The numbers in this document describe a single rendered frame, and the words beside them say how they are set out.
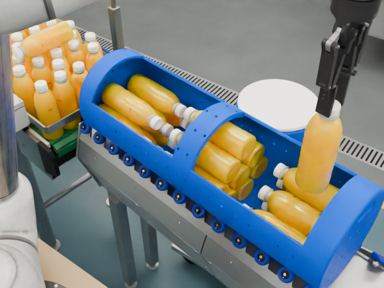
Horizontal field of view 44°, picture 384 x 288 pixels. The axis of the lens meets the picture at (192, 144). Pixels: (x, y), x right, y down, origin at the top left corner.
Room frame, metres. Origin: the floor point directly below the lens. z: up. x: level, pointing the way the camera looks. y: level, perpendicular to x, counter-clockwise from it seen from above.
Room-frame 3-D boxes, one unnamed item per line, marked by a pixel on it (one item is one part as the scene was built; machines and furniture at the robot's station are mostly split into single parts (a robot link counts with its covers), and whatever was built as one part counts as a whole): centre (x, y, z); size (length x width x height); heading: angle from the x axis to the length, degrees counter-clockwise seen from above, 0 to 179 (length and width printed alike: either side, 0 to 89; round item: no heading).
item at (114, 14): (1.82, 0.32, 0.55); 0.04 x 0.04 x 1.10; 47
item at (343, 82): (0.73, -0.28, 1.49); 0.03 x 0.01 x 0.07; 47
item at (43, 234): (1.22, 0.64, 0.50); 0.04 x 0.04 x 1.00; 47
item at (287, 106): (1.26, -0.29, 1.03); 0.28 x 0.28 x 0.01
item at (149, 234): (1.30, 0.19, 0.31); 0.06 x 0.06 x 0.63; 47
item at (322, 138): (0.71, -0.26, 1.34); 0.07 x 0.07 x 0.20
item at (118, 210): (1.20, 0.29, 0.31); 0.06 x 0.06 x 0.63; 47
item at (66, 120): (1.35, 0.35, 0.96); 0.40 x 0.01 x 0.03; 137
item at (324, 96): (0.68, -0.24, 1.51); 0.03 x 0.01 x 0.05; 137
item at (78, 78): (1.37, 0.39, 1.00); 0.07 x 0.07 x 0.20
